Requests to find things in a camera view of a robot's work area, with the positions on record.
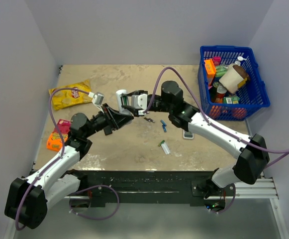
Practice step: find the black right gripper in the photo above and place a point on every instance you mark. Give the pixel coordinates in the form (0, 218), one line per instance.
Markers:
(135, 111)

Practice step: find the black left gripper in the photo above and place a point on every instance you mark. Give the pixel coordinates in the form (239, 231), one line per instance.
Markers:
(114, 118)

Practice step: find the white remote control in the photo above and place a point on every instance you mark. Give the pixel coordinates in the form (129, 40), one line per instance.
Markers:
(120, 101)

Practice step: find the white battery cover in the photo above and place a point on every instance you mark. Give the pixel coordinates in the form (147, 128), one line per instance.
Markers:
(165, 148)

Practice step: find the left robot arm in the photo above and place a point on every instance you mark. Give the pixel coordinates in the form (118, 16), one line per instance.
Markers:
(26, 202)

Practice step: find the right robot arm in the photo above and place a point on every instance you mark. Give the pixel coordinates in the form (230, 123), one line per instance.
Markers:
(251, 160)

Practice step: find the black remote control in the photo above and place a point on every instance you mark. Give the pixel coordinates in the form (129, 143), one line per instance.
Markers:
(107, 130)

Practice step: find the grey buttoned remote control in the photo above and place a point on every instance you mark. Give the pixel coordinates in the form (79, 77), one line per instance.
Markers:
(187, 135)

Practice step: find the yellow Lays chips bag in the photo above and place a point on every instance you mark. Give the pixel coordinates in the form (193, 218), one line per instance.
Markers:
(67, 98)

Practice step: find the orange pink candy box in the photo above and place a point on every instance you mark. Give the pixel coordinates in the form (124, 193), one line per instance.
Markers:
(54, 142)

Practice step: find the orange box in basket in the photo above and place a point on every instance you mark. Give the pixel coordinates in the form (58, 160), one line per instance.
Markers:
(210, 71)

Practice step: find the red can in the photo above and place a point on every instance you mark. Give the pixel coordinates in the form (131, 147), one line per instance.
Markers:
(220, 94)

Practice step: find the green bottle in basket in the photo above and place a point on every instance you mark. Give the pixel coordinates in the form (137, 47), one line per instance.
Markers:
(220, 70)

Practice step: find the pink box in basket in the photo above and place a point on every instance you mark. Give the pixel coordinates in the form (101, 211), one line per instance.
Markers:
(216, 60)

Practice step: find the green box in basket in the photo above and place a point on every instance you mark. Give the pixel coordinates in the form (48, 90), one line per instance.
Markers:
(231, 100)

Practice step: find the blue plastic basket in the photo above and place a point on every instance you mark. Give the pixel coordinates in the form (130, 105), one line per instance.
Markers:
(253, 95)

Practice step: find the paper cup with brown lid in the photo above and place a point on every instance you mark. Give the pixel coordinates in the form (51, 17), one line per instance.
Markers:
(235, 78)

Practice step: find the white pump bottle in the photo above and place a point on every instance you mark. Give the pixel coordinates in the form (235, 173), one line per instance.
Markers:
(239, 60)

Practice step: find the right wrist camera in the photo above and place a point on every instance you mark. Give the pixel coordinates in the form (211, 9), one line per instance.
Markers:
(139, 104)

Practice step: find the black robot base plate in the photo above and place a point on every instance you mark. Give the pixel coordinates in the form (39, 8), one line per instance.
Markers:
(99, 188)

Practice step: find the aluminium rail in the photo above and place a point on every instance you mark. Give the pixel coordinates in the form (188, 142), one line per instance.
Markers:
(262, 189)

